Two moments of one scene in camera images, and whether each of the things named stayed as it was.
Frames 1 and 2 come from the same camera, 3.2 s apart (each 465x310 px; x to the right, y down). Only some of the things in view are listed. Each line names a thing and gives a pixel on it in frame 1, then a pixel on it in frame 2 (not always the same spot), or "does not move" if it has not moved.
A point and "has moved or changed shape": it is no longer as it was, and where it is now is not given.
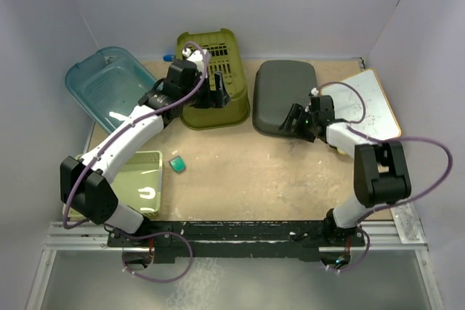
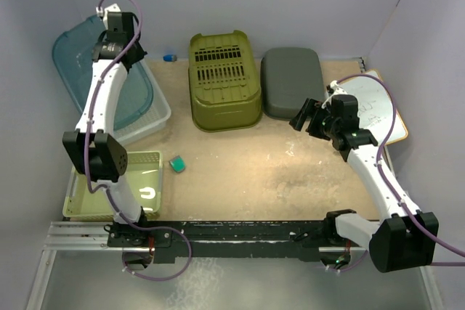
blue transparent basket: [107, 83] has moved or changed shape
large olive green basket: [223, 56] has moved or changed shape
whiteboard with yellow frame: [360, 102] does not move
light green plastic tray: [138, 185] does not move
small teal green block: [177, 164] does not move
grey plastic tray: [279, 86] has moved or changed shape
